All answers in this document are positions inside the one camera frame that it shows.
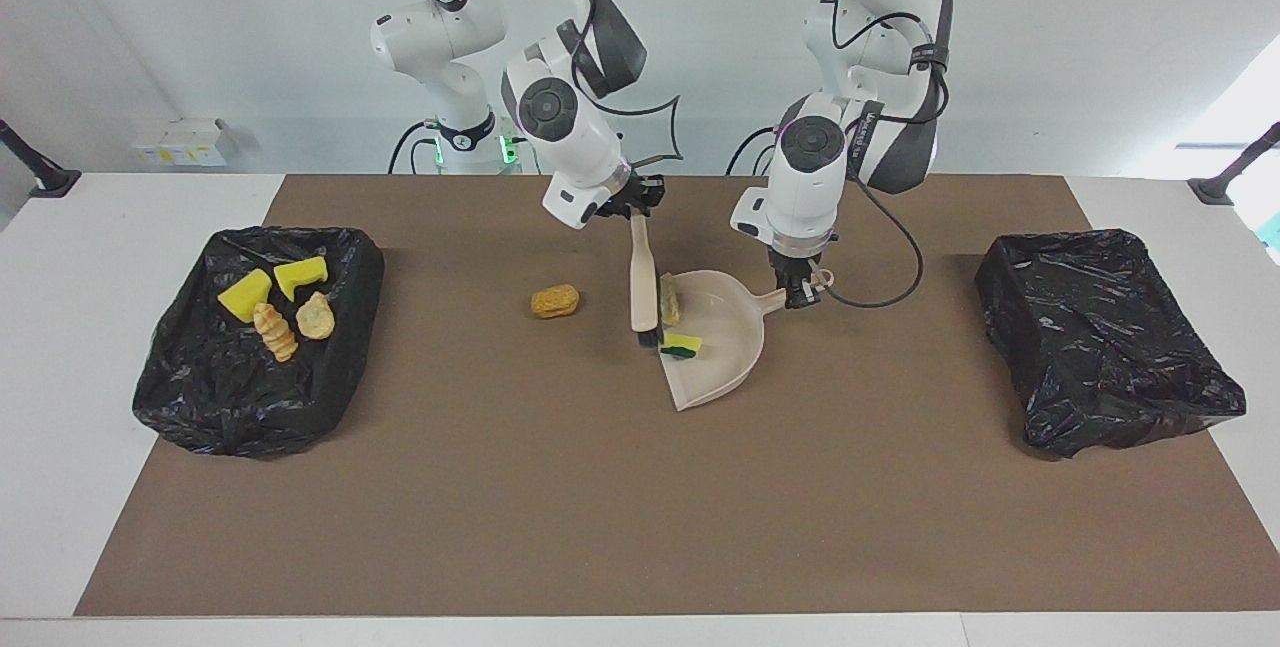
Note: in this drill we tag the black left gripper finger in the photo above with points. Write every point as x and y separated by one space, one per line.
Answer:
795 295
815 289

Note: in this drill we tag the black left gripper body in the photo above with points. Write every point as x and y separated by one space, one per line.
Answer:
797 267

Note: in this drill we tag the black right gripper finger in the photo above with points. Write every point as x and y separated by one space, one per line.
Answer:
640 210
652 189

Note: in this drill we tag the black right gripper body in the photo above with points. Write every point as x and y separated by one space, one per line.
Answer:
620 199

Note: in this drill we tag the beige brush with black bristles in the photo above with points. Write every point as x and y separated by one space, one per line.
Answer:
644 277

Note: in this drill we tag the beige plastic dustpan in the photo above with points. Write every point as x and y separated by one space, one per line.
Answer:
725 347

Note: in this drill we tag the orange striped bread piece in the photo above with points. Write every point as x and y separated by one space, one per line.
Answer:
275 332
669 300

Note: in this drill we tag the brown peanut shaped piece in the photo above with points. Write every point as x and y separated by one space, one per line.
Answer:
555 301

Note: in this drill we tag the pale crumbly cracker piece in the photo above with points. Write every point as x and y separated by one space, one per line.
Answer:
316 317

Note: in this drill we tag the notched yellow sponge piece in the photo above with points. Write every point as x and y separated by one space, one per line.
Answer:
298 277

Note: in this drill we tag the green and yellow sponge piece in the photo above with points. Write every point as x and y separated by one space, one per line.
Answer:
245 299

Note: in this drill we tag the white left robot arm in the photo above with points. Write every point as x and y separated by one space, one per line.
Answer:
810 177

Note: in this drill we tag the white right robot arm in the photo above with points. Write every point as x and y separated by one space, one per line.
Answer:
570 137

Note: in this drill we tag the black bag lined bin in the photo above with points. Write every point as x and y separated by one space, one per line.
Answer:
250 407
1100 347

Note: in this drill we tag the brown table mat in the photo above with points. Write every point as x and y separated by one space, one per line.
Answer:
640 547

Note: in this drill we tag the black clamp stand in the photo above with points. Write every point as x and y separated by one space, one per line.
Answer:
50 182
1215 189

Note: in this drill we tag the pale teal object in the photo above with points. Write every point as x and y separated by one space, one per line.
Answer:
1272 232

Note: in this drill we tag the white wall socket box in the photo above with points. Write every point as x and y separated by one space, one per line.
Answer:
185 142

